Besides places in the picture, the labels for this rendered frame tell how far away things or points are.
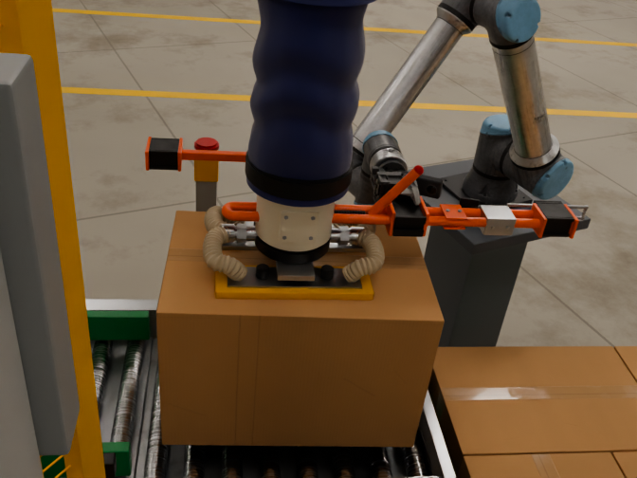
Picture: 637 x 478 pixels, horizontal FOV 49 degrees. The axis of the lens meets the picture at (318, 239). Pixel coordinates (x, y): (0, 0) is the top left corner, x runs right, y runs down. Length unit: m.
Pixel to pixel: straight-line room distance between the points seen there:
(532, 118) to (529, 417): 0.83
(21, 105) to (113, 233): 3.10
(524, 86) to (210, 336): 1.10
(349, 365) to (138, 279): 1.79
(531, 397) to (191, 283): 1.03
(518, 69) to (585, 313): 1.69
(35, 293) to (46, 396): 0.09
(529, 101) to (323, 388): 1.00
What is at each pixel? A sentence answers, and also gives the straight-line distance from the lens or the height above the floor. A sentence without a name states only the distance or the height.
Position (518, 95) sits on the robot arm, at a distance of 2.06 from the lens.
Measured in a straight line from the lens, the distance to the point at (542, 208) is 1.70.
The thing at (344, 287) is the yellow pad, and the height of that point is 1.01.
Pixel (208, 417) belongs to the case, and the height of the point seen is 0.69.
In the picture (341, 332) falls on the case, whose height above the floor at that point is 0.95.
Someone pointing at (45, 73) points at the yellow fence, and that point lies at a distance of 0.96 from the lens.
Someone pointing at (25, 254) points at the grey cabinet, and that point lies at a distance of 0.47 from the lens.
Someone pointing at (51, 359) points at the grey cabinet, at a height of 1.57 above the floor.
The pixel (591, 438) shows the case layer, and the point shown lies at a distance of 2.04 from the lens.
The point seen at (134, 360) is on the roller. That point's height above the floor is 0.55.
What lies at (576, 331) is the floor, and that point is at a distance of 3.31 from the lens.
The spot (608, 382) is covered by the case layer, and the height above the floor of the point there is 0.54.
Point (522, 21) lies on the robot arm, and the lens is 1.90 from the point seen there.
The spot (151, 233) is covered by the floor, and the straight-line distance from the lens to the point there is 3.51.
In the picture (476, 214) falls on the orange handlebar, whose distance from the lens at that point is 1.65.
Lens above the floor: 1.92
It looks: 33 degrees down
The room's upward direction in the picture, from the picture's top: 6 degrees clockwise
